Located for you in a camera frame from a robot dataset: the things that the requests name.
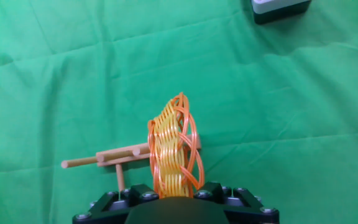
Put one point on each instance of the wooden peg dish rack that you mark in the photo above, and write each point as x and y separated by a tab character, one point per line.
117	155

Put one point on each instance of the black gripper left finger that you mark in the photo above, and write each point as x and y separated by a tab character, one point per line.
110	208

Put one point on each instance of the orange yellow woven dish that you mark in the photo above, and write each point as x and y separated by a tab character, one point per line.
169	155

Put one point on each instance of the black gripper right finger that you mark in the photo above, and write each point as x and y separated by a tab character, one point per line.
247	208

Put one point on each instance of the green cloth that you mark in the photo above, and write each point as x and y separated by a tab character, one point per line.
73	77

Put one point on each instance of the white box large red button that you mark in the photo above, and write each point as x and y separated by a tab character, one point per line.
278	9

